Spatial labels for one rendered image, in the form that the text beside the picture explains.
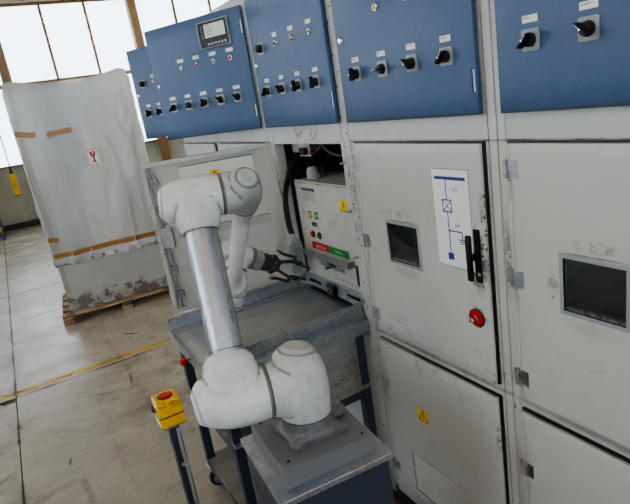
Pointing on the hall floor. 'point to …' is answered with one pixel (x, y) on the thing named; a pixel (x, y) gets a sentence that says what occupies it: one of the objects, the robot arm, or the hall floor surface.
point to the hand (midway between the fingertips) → (300, 271)
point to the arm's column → (356, 489)
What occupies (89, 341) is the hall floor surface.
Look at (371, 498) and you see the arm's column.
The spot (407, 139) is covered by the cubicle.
